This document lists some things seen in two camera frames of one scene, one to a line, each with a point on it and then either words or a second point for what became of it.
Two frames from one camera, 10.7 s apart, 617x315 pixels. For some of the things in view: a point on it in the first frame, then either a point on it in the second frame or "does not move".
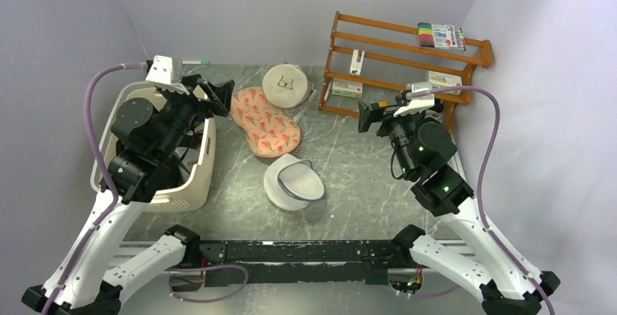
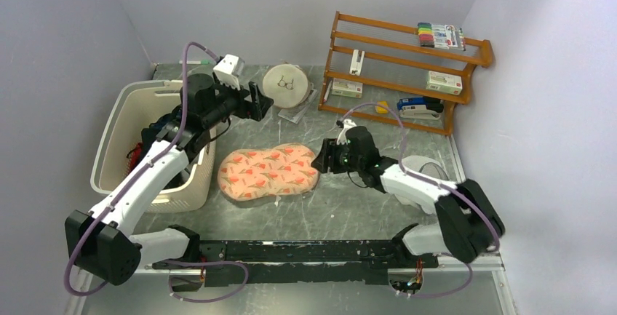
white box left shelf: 347,88 does not move
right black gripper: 388,118 -> 327,157
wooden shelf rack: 370,60 does not move
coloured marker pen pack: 441,36 does not move
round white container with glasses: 286,86 does not move
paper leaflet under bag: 296,113 does not move
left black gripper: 221,94 -> 255,110
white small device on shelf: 358,57 does not move
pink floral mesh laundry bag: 271,132 -> 253,174
